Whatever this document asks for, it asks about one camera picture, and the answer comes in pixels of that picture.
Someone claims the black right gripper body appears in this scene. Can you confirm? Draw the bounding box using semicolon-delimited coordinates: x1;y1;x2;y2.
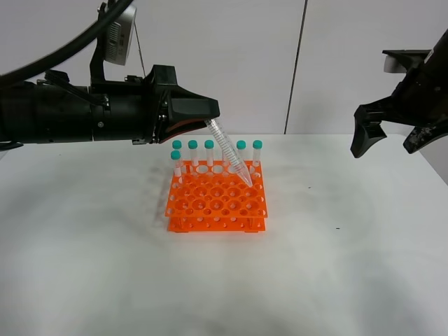
383;48;447;127

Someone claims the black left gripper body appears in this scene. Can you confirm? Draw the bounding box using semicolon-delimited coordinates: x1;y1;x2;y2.
89;64;181;144

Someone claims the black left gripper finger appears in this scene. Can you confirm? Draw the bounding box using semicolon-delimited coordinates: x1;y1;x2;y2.
162;85;220;128
159;120;207;144

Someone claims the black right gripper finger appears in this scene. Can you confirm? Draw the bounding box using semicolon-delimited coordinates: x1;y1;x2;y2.
403;122;447;153
350;97;391;158

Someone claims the green-capped test tube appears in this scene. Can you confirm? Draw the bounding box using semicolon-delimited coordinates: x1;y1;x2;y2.
205;118;253;187

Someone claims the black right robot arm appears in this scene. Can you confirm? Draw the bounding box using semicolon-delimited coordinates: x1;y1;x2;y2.
351;33;447;158

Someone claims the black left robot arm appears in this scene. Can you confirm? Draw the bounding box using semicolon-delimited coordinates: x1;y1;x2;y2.
1;65;220;151

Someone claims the second row green-capped tube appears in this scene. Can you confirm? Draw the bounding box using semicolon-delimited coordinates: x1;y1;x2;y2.
170;150;183;179

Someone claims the orange test tube rack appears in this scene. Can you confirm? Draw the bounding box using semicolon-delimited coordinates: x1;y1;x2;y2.
164;160;268;233

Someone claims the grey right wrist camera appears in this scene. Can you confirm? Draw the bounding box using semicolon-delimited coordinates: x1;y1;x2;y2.
384;55;407;74

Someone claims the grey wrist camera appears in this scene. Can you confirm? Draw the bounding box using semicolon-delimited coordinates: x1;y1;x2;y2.
384;55;407;74
89;2;137;92

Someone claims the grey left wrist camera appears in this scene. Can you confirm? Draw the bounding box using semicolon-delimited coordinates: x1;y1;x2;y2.
89;2;137;92

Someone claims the black left camera cable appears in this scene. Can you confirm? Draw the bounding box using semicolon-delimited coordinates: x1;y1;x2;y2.
0;0;136;85

